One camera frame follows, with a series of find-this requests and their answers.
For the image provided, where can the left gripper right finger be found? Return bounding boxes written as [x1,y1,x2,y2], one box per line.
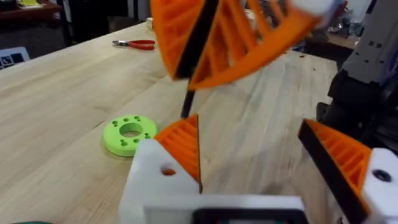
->
[297,118,398,224]

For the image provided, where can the red handled pliers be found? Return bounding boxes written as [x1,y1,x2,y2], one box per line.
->
[112,39,156,51]

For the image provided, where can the dark wooden side table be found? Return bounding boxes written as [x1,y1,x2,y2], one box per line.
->
[0,0,68,47]

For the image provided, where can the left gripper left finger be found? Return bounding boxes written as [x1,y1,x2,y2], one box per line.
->
[118,114,203,224]

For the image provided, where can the green disc with holes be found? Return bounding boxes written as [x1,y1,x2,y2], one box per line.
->
[102,114,158,157]

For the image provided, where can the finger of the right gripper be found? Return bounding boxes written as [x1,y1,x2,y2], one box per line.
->
[187,0,343,91]
[149,0,219,80]

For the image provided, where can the heap of tools and cables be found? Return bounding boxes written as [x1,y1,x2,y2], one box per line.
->
[326,6,365,39]

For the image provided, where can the white marker board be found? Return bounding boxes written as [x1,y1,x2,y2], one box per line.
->
[0,46,30,71]

